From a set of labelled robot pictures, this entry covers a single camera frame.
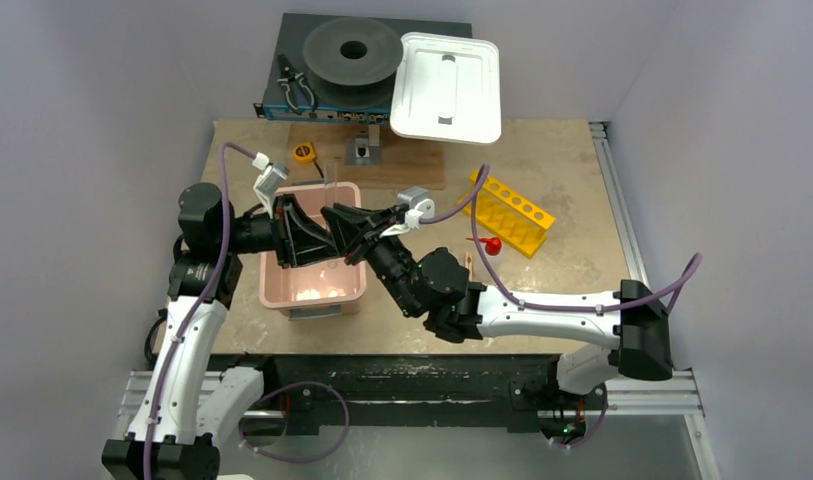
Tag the grey bin latch handle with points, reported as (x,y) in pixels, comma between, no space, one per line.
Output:
(315,312)

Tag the pink plastic bin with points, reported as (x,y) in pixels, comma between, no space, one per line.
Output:
(324,283)

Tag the grey filament spool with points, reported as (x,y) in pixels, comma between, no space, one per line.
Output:
(352,62)

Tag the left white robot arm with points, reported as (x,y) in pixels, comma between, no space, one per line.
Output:
(176,432)

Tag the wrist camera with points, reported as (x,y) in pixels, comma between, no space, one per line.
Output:
(419,199)
(271,177)

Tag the yellow tape measure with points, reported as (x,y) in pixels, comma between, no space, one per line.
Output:
(305,154)

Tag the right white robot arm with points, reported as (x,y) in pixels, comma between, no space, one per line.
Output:
(622,332)

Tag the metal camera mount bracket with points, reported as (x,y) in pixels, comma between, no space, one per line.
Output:
(364,149)

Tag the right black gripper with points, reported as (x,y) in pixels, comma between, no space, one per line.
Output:
(377,240)

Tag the red capped wash bottle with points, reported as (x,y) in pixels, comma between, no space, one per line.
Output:
(493,250)

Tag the yellow test tube rack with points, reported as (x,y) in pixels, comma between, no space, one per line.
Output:
(519,223)

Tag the white plastic bin lid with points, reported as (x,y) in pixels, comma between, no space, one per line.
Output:
(447,89)

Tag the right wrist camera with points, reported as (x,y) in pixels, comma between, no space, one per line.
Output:
(419,199)

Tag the dark network switch box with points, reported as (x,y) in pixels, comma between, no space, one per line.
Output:
(294,29)

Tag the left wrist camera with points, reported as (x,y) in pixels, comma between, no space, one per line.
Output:
(271,177)

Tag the black handled pliers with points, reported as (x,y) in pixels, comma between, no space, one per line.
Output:
(292,80)

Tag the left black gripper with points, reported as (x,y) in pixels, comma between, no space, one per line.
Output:
(303,253)

